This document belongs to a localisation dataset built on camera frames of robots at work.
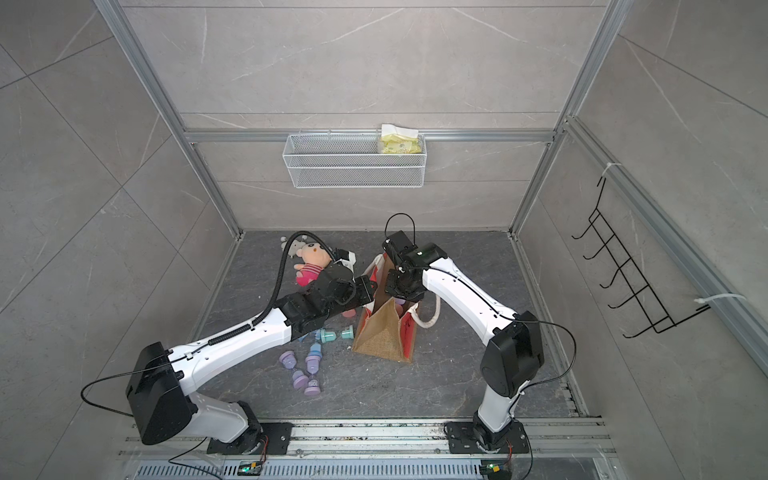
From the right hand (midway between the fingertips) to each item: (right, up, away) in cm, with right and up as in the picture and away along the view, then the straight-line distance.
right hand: (398, 293), depth 83 cm
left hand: (-4, +4, -7) cm, 9 cm away
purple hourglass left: (-27, -23, -3) cm, 36 cm away
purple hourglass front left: (-23, -26, -4) cm, 35 cm away
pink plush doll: (-28, +10, +18) cm, 35 cm away
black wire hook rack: (+51, -2, -25) cm, 57 cm away
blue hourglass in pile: (-25, -17, +4) cm, 31 cm away
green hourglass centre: (-22, -14, +5) cm, 26 cm away
